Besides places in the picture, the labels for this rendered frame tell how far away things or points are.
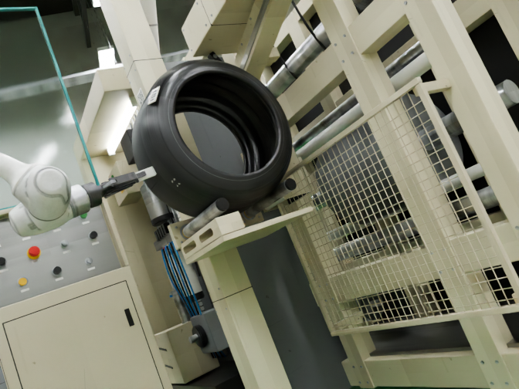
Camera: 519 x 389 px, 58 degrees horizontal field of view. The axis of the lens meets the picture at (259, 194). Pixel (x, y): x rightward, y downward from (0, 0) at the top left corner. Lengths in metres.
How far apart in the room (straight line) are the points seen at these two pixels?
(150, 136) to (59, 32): 11.25
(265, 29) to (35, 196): 1.12
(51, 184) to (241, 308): 0.91
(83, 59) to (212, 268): 10.75
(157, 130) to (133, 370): 1.01
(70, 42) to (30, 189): 11.38
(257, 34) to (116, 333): 1.33
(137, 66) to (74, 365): 1.21
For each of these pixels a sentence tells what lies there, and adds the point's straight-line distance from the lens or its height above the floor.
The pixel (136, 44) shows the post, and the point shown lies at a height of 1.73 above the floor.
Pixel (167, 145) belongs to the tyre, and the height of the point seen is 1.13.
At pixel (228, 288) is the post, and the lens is 1.85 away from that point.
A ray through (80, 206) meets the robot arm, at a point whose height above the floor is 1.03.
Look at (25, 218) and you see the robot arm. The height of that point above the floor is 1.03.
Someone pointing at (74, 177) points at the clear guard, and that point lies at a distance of 2.23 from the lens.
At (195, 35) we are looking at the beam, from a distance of 2.14.
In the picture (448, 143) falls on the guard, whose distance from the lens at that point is 1.42.
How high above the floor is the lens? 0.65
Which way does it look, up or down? 9 degrees up
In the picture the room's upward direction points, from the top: 22 degrees counter-clockwise
